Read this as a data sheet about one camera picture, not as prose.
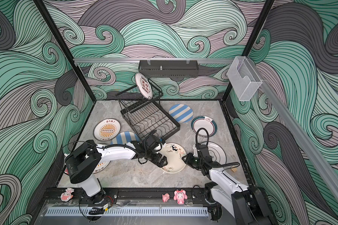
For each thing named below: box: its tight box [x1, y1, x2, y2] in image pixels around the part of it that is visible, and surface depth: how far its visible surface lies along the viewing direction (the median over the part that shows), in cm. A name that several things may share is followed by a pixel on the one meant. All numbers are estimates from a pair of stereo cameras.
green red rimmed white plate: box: [191, 115, 218, 138], surface depth 106 cm
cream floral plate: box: [157, 142, 187, 174], surface depth 88 cm
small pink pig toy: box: [161, 192, 170, 203], surface depth 73 cm
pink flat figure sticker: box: [60, 187, 75, 203], surface depth 73 cm
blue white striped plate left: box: [110, 131, 141, 145], surface depth 99 cm
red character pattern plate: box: [134, 72, 154, 100], surface depth 94 cm
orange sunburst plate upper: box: [92, 118, 122, 142], surface depth 102 cm
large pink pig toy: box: [173, 188, 188, 205], surface depth 73 cm
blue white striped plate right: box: [168, 103, 194, 124], surface depth 115 cm
